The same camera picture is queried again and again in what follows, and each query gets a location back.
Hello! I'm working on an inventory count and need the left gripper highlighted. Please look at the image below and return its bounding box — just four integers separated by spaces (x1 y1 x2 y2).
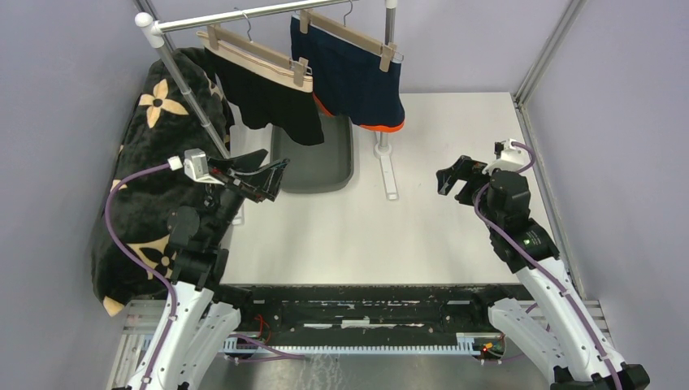
206 148 289 244

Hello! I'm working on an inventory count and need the black underwear white waistband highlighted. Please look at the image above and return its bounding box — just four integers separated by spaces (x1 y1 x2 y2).
197 29 324 146

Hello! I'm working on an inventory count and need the wooden clip hanger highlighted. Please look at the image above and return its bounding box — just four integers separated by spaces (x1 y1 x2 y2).
197 17 314 93
299 0 404 72

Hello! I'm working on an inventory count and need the navy orange underwear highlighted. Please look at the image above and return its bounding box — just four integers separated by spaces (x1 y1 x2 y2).
290 16 380 131

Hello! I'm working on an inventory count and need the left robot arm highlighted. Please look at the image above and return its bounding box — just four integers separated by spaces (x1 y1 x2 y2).
104 149 290 389

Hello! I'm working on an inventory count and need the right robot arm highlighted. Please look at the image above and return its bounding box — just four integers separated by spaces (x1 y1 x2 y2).
435 156 650 389

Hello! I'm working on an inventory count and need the grey plastic basin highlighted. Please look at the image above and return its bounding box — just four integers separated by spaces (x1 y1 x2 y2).
271 113 354 194

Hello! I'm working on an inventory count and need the white right pole base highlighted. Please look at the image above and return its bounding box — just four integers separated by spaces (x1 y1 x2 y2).
374 144 399 201

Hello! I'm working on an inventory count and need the black floral plush blanket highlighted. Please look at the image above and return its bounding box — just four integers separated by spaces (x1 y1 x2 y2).
91 61 220 317

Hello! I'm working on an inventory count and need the right metal rack pole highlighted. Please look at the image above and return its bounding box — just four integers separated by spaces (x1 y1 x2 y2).
372 1 405 158

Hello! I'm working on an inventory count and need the metal rack pole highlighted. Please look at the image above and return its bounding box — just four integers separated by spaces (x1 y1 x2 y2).
147 36 230 158
372 1 405 158

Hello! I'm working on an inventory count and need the horizontal metal rack bar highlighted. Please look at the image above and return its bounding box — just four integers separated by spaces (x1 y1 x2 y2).
134 0 347 49

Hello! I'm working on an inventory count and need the left metal rack pole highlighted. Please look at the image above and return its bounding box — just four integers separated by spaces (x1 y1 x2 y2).
147 36 230 158

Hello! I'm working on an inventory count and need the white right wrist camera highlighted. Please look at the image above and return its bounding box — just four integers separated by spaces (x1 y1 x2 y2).
482 139 534 176

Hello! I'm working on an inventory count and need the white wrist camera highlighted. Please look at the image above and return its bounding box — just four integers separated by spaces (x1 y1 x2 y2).
482 139 534 176
167 148 223 185

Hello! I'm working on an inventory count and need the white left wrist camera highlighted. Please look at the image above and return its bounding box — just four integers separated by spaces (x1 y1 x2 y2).
167 148 223 185

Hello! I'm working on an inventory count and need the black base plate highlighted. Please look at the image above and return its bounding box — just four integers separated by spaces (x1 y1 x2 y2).
237 284 532 347

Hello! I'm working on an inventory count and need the aluminium frame rail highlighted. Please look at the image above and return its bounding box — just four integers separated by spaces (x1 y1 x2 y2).
513 0 587 109

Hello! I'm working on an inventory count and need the grey cable duct strip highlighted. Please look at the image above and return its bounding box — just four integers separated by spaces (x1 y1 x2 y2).
223 333 488 355

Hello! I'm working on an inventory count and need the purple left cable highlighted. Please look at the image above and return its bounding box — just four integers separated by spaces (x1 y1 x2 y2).
103 162 308 390

